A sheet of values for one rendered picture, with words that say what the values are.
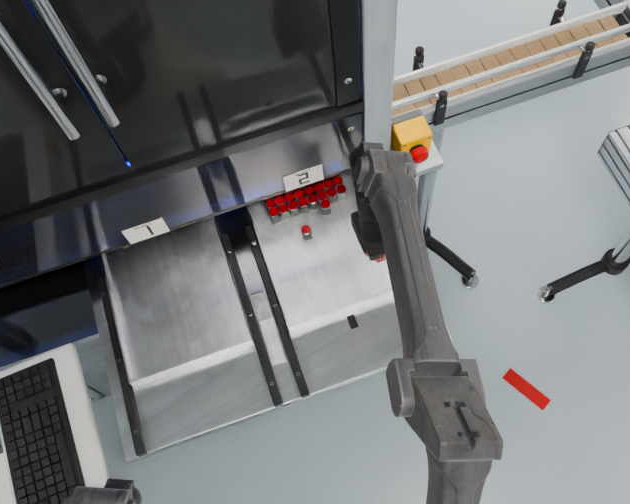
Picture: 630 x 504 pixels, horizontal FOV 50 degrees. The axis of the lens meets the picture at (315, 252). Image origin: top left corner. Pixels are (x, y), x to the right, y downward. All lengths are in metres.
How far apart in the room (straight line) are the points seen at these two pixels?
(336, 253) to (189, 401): 0.44
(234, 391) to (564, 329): 1.34
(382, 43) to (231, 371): 0.71
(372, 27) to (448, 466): 0.68
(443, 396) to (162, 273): 0.86
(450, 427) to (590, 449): 1.59
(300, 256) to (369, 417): 0.91
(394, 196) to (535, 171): 1.71
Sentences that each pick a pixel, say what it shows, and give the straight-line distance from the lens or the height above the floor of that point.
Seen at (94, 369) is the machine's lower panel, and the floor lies 0.37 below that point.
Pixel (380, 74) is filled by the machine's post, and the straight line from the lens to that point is 1.21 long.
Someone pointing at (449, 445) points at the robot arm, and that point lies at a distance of 0.76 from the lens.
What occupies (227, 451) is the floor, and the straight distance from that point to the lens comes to 2.28.
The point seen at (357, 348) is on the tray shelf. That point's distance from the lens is 1.39.
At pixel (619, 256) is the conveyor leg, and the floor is 0.20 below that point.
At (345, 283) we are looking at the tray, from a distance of 1.44.
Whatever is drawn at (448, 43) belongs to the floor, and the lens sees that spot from 2.96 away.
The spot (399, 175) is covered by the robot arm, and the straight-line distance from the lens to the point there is 1.01.
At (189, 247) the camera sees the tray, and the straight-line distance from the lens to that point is 1.52.
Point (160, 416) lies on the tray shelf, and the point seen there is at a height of 0.88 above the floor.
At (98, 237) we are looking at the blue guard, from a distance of 1.40.
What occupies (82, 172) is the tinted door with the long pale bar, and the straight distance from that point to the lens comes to 1.22.
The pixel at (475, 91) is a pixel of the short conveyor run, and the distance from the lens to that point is 1.64.
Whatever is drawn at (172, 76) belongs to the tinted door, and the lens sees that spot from 1.08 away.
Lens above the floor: 2.22
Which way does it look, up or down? 66 degrees down
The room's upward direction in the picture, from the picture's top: 11 degrees counter-clockwise
